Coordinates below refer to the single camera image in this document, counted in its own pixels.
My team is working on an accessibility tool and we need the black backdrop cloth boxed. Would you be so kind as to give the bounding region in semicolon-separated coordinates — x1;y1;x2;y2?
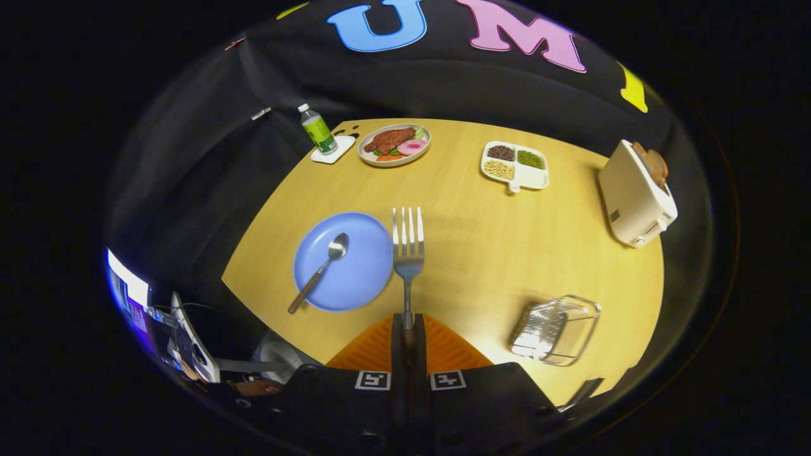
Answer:
105;0;717;355

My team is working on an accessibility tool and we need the plate with meat and vegetables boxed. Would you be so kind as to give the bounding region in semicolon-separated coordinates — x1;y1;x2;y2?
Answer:
357;123;432;168

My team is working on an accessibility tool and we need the blue plate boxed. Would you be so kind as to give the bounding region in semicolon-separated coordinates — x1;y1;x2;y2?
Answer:
293;212;395;312

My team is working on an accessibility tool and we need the metal fork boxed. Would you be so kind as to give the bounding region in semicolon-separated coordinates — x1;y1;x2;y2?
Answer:
392;206;426;330

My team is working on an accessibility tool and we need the slice of toast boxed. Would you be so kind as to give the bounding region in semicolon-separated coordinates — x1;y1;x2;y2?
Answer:
632;142;669;188

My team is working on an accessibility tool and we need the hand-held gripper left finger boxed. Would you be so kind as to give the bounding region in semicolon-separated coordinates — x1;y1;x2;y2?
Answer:
279;312;409;456

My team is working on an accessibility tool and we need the computer monitor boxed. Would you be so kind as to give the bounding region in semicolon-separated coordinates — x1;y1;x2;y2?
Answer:
106;248;150;317

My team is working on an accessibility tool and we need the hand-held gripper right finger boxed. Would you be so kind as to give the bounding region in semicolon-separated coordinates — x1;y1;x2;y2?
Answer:
409;312;568;456

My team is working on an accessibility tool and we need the white toaster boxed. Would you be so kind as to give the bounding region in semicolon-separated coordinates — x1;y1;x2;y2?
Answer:
597;139;679;248

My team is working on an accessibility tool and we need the open laptop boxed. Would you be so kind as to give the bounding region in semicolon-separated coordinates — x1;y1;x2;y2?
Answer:
168;291;286;384

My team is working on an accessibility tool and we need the white square coaster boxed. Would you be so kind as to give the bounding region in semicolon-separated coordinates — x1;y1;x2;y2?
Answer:
310;135;357;165

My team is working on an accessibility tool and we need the clear plastic container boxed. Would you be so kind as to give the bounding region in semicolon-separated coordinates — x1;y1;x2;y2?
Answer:
509;294;602;367

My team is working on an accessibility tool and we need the green label plastic bottle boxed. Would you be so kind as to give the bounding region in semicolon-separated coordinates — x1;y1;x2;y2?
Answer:
298;103;338;156

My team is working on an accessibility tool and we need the white divided dish with beans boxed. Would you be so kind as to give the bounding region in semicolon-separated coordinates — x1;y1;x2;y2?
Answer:
480;141;550;193

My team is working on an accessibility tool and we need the metal spoon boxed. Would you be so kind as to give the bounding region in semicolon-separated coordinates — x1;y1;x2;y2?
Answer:
288;232;350;315

